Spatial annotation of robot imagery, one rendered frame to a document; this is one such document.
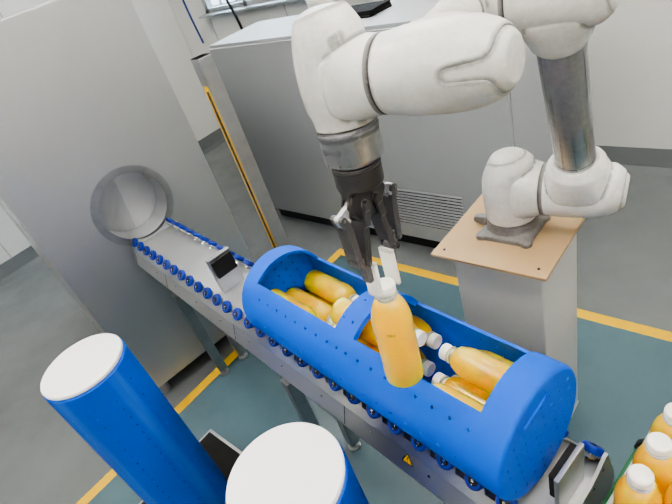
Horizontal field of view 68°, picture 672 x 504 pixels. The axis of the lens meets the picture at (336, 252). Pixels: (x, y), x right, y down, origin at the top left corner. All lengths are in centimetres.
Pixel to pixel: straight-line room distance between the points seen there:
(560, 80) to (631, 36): 246
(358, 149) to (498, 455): 59
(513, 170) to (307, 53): 97
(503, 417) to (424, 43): 64
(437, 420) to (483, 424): 10
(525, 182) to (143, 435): 149
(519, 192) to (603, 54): 230
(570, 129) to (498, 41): 77
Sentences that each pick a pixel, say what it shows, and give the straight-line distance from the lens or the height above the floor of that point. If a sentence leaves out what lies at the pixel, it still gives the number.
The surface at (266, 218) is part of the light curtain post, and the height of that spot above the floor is 102.
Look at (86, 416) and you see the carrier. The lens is 184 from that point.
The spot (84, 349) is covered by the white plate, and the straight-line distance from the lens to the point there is 193.
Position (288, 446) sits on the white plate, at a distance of 125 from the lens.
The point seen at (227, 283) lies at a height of 96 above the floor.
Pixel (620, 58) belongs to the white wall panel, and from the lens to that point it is 374.
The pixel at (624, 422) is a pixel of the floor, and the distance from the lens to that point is 246.
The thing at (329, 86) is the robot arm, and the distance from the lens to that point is 66.
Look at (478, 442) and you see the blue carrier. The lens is 99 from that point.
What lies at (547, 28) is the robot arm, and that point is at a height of 170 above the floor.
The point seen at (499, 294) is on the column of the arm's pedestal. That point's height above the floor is 84.
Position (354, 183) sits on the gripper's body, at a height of 168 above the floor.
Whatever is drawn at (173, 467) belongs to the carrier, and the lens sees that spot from 208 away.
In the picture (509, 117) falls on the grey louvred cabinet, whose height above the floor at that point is 96.
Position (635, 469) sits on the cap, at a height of 112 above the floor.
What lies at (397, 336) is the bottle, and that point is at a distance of 88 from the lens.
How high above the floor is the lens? 201
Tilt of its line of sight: 34 degrees down
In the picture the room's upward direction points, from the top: 19 degrees counter-clockwise
